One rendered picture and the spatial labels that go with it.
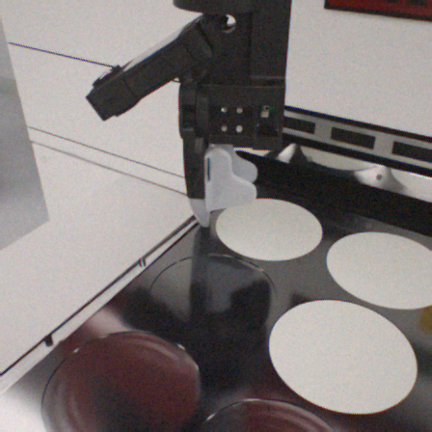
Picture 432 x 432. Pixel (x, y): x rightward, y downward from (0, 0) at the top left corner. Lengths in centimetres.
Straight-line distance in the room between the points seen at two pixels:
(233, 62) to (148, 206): 31
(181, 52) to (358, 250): 23
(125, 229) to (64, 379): 29
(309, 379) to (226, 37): 25
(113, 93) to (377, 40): 24
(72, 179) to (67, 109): 12
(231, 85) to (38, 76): 46
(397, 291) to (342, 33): 24
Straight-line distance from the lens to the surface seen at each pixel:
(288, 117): 55
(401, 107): 51
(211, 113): 40
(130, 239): 61
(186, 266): 44
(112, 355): 37
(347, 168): 53
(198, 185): 42
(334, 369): 37
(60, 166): 85
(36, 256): 61
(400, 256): 47
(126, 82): 41
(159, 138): 67
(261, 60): 39
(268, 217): 50
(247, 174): 47
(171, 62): 40
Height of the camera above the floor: 118
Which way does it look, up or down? 34 degrees down
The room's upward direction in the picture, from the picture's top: straight up
